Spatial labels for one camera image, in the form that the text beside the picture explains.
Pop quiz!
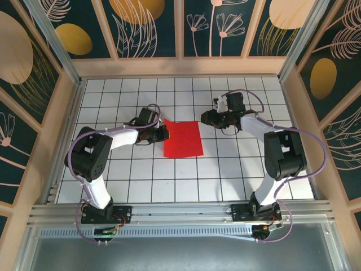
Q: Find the aluminium side rail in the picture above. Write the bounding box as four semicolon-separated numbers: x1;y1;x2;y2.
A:
280;78;322;200
42;80;85;204

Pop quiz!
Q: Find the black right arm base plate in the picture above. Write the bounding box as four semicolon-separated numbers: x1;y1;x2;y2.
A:
231;203;282;222

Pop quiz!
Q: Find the thin black right gripper cable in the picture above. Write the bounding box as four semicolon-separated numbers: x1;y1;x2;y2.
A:
218;126;241;137

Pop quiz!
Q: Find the red paper sheet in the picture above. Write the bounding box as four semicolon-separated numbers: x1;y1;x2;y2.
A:
162;118;205;158

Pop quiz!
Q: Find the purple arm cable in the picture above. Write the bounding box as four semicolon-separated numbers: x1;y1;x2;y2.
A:
65;103;162;246
218;89;329;243

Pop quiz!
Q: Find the aluminium corner post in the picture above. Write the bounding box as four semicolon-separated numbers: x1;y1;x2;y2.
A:
24;0;84;85
278;0;331;82

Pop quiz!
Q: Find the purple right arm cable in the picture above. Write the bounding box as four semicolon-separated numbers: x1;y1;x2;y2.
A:
218;89;329;243

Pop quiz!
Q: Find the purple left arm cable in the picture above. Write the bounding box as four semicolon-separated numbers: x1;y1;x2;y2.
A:
65;103;162;246

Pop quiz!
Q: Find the grey metal sheet panel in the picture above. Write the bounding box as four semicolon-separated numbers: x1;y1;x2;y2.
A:
15;222;349;271

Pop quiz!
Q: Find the slotted grey cable duct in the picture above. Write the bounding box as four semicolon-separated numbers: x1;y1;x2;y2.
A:
39;227;254;241

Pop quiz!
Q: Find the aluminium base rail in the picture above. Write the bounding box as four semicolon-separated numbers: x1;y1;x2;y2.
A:
28;200;335;226

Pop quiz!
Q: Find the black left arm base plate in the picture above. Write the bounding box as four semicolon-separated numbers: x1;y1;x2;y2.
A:
81;205;133;225

